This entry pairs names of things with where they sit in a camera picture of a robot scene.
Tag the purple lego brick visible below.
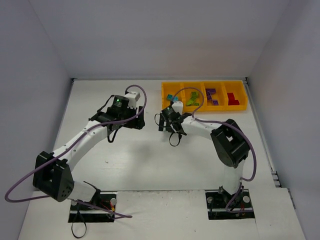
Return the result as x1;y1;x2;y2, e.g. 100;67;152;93
211;99;219;106

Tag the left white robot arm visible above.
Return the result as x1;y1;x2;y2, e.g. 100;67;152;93
32;91;145;203

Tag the red two-by-four lego brick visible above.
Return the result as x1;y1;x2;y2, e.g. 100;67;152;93
228;98;240;106

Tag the cupcake purple lego piece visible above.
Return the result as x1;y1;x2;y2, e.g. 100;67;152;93
205;88;216;95

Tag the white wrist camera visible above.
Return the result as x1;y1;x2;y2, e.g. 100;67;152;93
172;101;184;115
124;91;141;105

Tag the yellow divided container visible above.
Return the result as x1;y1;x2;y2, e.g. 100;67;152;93
161;80;248;113

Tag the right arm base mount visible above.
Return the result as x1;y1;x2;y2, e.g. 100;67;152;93
205;189;255;221

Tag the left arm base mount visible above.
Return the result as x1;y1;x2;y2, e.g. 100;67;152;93
68;192;117;223

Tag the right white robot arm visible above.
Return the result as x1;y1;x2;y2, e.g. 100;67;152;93
159;106;252;197

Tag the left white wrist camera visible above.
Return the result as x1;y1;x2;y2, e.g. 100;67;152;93
124;91;141;105

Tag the black cable loop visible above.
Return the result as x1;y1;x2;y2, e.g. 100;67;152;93
71;209;88;238

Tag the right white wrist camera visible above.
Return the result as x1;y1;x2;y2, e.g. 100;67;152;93
172;101;184;115

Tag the small red lego brick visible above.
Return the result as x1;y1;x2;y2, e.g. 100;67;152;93
227;92;235;101

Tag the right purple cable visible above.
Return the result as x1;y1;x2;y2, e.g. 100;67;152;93
172;86;258;213

